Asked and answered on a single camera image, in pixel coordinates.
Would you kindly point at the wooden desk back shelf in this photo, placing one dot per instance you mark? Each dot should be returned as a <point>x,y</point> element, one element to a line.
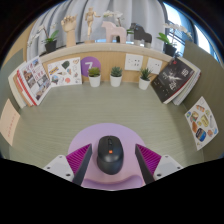
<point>110,53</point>

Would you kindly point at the window with dark frame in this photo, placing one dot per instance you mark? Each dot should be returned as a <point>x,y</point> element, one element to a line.
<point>200,36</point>

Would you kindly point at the food sticker sheet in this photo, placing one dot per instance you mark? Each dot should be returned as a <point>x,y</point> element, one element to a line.
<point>201,123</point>

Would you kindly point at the black book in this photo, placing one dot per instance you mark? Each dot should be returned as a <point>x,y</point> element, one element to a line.
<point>171,80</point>

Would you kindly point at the wooden mannequin figure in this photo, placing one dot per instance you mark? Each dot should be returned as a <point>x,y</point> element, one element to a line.
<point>89,21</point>

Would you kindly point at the thick white book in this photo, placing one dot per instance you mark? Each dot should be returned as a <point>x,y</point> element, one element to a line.
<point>13,86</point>

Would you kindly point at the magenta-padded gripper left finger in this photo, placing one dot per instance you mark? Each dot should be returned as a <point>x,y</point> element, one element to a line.
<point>60,166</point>

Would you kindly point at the photo-covered white book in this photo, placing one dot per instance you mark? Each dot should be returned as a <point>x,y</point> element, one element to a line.
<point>35,80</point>

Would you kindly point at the white wall socket plate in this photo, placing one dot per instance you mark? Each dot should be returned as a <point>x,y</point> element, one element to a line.
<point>133,62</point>
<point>154,66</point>

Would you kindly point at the white orchid in black pot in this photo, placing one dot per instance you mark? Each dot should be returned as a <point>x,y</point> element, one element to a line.
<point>111,14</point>
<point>169,49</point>
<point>50,46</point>

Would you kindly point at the grey curtain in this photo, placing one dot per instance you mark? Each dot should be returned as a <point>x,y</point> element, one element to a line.
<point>140,11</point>

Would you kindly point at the purple round mouse pad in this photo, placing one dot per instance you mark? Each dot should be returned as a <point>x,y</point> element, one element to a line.
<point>113,130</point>

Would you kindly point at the grey-green desk partition panel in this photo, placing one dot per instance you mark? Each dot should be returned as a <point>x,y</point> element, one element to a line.
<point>206,76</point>
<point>10,66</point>

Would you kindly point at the black wooden horse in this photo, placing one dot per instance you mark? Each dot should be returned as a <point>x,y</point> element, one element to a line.
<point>141,34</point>

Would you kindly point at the purple round number sign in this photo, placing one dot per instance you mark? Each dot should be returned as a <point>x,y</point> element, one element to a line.
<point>87,63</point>

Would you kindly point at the beige book with red text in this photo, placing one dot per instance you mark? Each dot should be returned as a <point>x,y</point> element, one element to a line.
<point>8,121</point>

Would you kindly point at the white sticker sheet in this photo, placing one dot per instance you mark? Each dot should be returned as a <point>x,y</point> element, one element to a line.
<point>65,71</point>

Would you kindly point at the pink wooden horse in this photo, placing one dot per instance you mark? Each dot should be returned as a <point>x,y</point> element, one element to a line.
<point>115,33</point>

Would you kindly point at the white book stack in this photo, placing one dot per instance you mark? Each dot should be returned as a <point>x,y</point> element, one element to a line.
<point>190,90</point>

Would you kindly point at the black computer mouse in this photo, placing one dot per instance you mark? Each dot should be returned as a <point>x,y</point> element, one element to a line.
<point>110,156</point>

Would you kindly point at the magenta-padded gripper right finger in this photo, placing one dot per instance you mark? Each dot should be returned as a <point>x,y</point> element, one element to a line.
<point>166,166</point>

